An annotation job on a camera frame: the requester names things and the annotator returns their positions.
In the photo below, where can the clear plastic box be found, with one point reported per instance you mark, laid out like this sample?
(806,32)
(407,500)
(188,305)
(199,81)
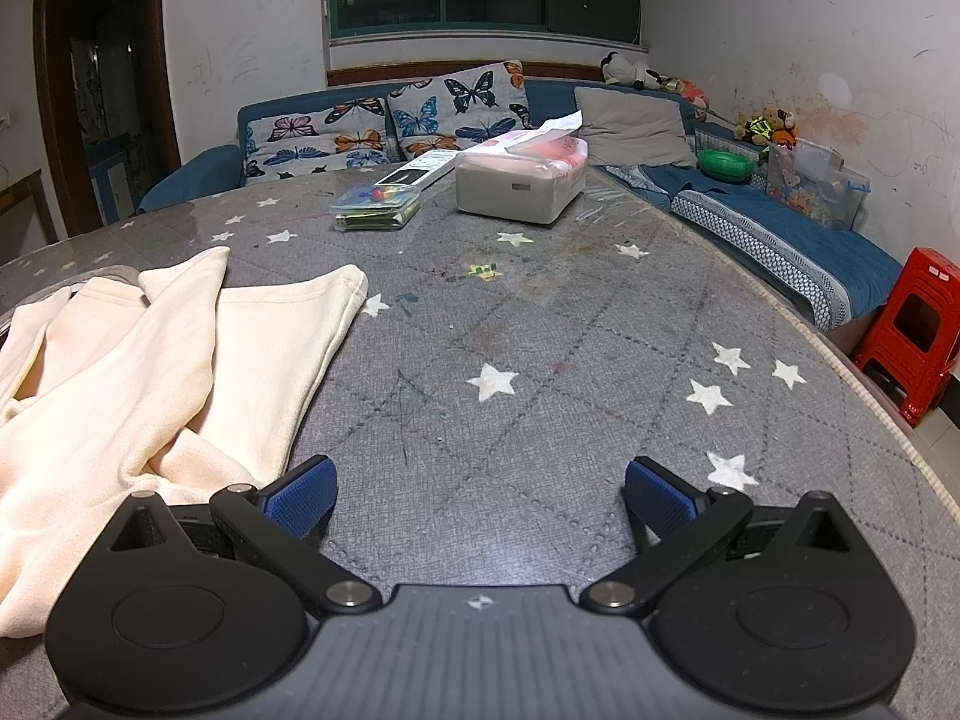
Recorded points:
(375,206)

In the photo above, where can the blue patterned sofa blanket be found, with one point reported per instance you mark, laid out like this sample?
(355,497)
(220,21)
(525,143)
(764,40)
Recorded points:
(787,232)

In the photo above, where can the white remote control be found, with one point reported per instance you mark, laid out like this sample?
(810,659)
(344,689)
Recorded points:
(420,167)

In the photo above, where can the grey star print tablecloth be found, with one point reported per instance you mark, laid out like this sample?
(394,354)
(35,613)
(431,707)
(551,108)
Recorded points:
(562,315)

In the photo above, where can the black and white plush toy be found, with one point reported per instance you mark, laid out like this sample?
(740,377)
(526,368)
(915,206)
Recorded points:
(622,71)

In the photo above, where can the brown teddy bear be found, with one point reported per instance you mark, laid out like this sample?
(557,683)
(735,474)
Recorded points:
(784,118)

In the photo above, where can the cream sweatshirt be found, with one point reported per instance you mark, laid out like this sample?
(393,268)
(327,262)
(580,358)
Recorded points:
(150,390)

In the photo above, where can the clear plastic toy bin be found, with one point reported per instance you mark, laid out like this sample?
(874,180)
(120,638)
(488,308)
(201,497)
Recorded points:
(814,187)

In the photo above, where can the small yellow paper scrap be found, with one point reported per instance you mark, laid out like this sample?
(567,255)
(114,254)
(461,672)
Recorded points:
(484,271)

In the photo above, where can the grey tissue box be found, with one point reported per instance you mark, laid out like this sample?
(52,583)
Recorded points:
(517,187)

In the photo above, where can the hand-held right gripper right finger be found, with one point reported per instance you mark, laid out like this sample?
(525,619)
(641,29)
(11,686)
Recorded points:
(656,495)

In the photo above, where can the square butterfly print pillow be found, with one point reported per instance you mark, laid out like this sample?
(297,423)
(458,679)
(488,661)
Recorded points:
(450,105)

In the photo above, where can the green bowl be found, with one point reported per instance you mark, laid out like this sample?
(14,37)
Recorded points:
(724,163)

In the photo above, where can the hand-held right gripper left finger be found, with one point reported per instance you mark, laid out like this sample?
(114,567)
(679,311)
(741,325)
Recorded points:
(304,499)

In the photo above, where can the red plastic stool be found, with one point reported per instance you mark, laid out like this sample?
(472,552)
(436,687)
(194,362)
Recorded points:
(934,270)

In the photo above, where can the brown wooden door frame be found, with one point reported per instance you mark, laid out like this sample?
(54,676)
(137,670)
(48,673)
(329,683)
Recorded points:
(166,90)

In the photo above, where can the wide butterfly print pillow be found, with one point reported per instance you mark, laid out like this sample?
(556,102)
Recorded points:
(315,135)

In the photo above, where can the orange plush toy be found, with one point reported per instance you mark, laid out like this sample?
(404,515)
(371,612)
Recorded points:
(694,95)

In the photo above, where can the blue sofa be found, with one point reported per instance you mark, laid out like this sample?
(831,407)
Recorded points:
(551,96)

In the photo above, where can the grey pillow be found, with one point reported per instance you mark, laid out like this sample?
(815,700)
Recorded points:
(634,124)

